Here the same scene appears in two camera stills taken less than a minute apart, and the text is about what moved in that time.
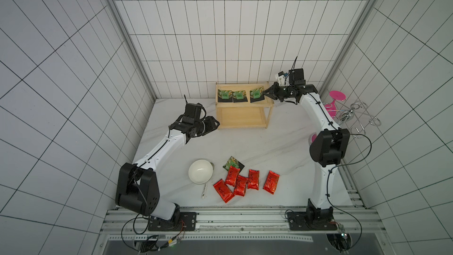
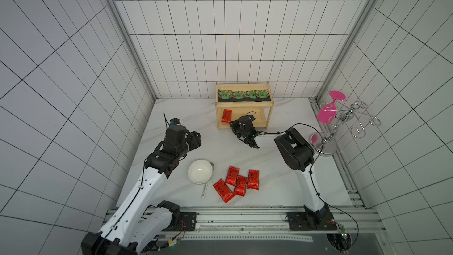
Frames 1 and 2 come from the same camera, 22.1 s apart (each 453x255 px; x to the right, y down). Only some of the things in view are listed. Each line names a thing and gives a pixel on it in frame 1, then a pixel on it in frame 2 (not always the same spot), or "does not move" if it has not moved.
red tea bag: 253,182 does not move
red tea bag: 232,175 does not move
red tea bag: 240,185 does not move
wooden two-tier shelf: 243,115 does not move
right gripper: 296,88 to 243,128
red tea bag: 271,182 to 226,115
